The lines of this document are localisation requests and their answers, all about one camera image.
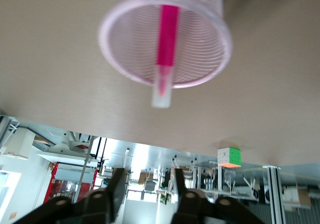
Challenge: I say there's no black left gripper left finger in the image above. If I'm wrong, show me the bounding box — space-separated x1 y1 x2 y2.
14 167 126 224

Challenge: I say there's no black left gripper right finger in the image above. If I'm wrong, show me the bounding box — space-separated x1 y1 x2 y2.
171 167 266 224

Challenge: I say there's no pink marker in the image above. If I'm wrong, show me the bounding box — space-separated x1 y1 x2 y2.
150 4 181 109

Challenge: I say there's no red cabinet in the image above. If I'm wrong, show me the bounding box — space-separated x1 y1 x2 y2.
43 161 99 205

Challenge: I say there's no multicolour puzzle cube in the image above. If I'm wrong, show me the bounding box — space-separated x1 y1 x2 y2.
216 146 243 169

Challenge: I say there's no pink mesh cup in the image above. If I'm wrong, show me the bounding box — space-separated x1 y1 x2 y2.
97 0 234 89

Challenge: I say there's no aluminium profile post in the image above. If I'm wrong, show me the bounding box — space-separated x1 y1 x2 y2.
261 165 287 224

